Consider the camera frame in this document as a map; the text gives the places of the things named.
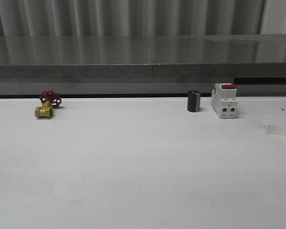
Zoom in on white half pipe clamp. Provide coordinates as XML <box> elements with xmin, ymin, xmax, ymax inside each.
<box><xmin>261</xmin><ymin>122</ymin><xmax>286</xmax><ymax>137</ymax></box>

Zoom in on dark brown cylindrical capacitor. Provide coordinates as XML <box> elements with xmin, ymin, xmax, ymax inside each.
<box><xmin>187</xmin><ymin>91</ymin><xmax>201</xmax><ymax>113</ymax></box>

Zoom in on brass valve red handwheel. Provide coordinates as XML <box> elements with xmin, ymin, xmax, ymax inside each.
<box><xmin>35</xmin><ymin>90</ymin><xmax>62</xmax><ymax>118</ymax></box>

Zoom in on grey stone counter shelf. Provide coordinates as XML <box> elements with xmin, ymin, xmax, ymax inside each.
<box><xmin>0</xmin><ymin>35</ymin><xmax>286</xmax><ymax>97</ymax></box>

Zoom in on grey pleated curtain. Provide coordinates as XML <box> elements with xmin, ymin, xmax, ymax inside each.
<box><xmin>0</xmin><ymin>0</ymin><xmax>286</xmax><ymax>38</ymax></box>

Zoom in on white circuit breaker red switch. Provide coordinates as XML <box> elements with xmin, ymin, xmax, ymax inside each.
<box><xmin>211</xmin><ymin>83</ymin><xmax>238</xmax><ymax>119</ymax></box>

